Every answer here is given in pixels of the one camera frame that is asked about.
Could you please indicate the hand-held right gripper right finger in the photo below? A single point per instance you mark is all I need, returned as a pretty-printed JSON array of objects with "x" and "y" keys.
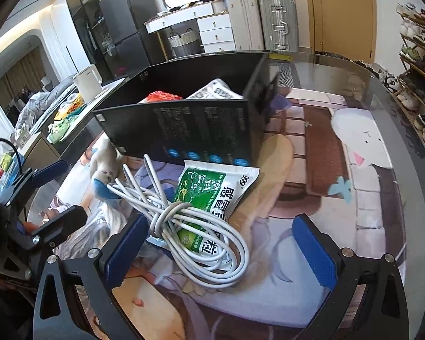
[{"x": 315, "y": 251}]

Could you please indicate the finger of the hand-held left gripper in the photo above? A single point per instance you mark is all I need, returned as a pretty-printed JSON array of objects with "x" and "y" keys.
[
  {"x": 53, "y": 170},
  {"x": 63, "y": 221}
]

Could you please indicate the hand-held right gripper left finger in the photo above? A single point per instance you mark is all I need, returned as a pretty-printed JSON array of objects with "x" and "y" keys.
[{"x": 127, "y": 251}]

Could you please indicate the green medicine packet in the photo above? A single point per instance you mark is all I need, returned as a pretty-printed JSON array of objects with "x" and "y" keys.
[{"x": 198, "y": 187}]

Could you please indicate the red plastic packet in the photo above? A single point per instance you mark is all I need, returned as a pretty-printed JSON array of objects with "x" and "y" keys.
[{"x": 161, "y": 96}]

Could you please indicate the black cardboard box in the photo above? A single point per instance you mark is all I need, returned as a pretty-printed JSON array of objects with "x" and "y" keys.
[{"x": 198, "y": 131}]

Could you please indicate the white printed packet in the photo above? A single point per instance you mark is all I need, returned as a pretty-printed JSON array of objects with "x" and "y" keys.
[{"x": 216, "y": 90}]

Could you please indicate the grey side cabinet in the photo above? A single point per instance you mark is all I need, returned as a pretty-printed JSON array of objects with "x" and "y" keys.
[{"x": 39, "y": 152}]

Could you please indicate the printed cartoon desk mat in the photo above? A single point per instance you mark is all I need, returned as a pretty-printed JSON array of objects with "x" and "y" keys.
[{"x": 322, "y": 219}]

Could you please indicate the green snack packet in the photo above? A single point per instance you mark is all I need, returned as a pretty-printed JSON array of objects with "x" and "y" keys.
[{"x": 60, "y": 130}]

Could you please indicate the grey blanket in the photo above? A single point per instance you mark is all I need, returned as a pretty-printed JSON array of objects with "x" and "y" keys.
[{"x": 39, "y": 106}]

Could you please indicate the yellow snack packet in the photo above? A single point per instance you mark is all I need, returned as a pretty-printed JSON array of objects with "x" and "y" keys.
[{"x": 69, "y": 106}]

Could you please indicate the white electric kettle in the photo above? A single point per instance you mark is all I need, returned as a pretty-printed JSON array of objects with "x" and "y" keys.
[{"x": 88, "y": 85}]

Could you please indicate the white curtain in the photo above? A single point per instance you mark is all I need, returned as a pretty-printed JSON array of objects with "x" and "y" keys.
[{"x": 62, "y": 42}]

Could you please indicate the dark grey fridge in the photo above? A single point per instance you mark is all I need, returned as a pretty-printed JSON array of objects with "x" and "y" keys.
[{"x": 127, "y": 24}]

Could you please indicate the black glass cabinet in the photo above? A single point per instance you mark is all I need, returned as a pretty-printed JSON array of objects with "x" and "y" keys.
[{"x": 81, "y": 7}]

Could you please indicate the woven basket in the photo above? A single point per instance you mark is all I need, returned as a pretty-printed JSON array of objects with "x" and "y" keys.
[{"x": 184, "y": 42}]

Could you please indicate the pile of shoes on floor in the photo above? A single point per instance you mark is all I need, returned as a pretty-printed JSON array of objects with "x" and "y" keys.
[{"x": 386, "y": 78}]

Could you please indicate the metal shoe rack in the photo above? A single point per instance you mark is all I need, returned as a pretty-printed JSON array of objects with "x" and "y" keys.
[{"x": 419, "y": 67}]

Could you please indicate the white dressing desk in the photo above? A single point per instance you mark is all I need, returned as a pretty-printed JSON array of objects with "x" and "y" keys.
[{"x": 216, "y": 32}]

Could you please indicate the rows of shoes on rack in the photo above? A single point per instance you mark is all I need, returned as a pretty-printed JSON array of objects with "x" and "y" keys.
[{"x": 414, "y": 51}]

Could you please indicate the silver suitcase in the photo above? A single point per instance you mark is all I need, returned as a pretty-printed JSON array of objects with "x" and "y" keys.
[{"x": 278, "y": 24}]

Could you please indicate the wooden door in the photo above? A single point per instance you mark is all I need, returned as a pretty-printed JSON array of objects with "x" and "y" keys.
[{"x": 343, "y": 17}]

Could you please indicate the white suitcase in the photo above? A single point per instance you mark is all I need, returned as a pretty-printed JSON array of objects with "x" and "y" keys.
[{"x": 244, "y": 24}]

